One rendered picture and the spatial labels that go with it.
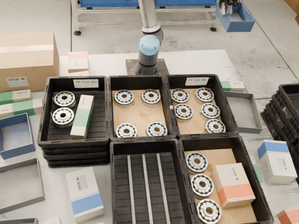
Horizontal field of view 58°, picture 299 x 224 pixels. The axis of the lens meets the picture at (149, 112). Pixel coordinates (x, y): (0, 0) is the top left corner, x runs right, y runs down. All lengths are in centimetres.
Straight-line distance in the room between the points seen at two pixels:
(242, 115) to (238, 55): 171
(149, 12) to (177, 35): 178
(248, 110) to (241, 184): 65
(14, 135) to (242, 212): 115
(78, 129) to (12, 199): 42
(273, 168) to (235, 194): 34
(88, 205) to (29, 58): 86
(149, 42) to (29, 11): 240
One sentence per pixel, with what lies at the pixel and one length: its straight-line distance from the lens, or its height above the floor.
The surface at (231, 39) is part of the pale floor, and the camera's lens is 354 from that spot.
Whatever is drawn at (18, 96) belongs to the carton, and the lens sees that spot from 163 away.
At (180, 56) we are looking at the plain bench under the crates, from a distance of 195.
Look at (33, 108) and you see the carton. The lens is 156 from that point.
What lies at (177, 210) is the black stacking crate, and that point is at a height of 83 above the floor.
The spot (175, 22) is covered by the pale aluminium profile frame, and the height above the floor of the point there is 13.
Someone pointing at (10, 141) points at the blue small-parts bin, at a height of 70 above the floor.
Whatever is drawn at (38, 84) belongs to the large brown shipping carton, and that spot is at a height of 76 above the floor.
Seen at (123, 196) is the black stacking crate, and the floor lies 83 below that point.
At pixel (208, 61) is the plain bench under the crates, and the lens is 198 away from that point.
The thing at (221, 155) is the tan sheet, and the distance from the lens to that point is 133.
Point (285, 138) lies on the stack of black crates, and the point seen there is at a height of 37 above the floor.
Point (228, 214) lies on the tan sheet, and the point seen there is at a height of 83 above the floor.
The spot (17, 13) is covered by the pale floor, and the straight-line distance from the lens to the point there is 376.
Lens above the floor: 192
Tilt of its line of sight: 51 degrees down
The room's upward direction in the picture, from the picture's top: 9 degrees clockwise
